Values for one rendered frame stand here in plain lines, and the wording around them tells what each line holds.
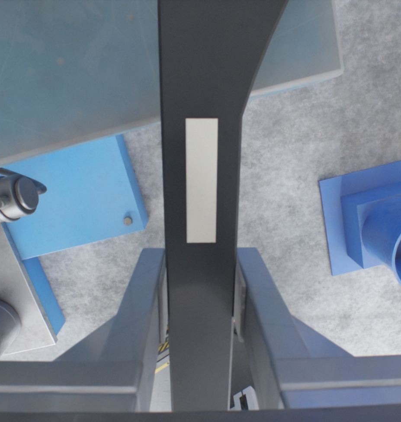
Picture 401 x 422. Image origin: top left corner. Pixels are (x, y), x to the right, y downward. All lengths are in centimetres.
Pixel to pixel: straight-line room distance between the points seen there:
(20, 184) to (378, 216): 112
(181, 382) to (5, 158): 14
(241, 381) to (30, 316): 87
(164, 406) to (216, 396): 119
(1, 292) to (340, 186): 142
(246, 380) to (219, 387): 111
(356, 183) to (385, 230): 28
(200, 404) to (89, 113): 16
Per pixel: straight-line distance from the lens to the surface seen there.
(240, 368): 124
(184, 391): 18
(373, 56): 142
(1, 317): 142
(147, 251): 15
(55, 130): 17
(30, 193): 86
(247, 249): 16
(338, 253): 146
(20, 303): 144
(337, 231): 142
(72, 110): 17
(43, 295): 148
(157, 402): 135
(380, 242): 120
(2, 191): 83
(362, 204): 127
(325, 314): 161
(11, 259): 136
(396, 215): 120
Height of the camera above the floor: 122
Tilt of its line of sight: 74 degrees down
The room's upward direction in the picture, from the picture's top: 175 degrees clockwise
